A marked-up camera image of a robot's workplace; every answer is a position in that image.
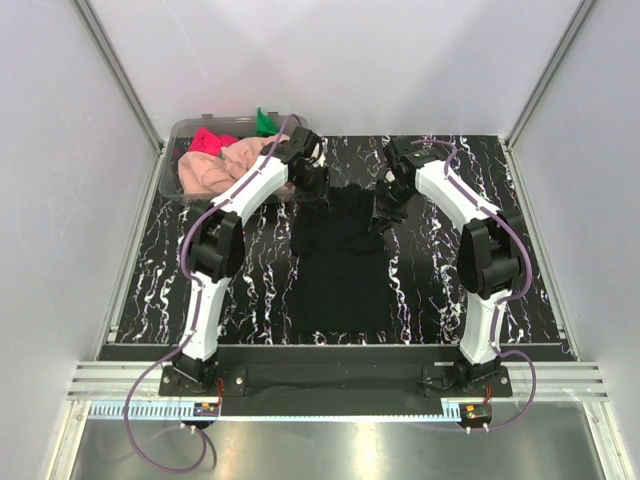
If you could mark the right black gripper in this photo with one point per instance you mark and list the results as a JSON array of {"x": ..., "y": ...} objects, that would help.
[{"x": 383, "y": 212}]

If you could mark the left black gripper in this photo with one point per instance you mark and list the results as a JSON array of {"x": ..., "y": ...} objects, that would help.
[{"x": 321, "y": 191}]

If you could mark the black t shirt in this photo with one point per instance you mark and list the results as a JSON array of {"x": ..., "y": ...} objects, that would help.
[{"x": 342, "y": 283}]

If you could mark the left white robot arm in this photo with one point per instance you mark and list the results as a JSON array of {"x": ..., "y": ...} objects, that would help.
[{"x": 214, "y": 248}]

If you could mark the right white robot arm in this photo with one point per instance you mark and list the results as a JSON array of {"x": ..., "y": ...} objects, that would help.
[{"x": 493, "y": 264}]

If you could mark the green t shirt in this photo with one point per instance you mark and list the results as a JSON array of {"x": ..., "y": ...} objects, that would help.
[{"x": 264, "y": 125}]

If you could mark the pink t shirt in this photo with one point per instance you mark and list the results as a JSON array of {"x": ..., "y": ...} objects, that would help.
[{"x": 206, "y": 175}]

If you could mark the red t shirt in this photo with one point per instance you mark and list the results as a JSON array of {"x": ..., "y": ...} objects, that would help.
[{"x": 204, "y": 141}]

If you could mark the clear plastic bin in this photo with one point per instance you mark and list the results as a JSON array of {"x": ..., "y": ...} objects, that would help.
[{"x": 183, "y": 132}]

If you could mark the black marble pattern mat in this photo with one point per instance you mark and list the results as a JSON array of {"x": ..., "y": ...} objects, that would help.
[{"x": 427, "y": 304}]

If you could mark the white slotted cable duct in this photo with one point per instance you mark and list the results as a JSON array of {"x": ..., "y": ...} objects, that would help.
[{"x": 154, "y": 410}]

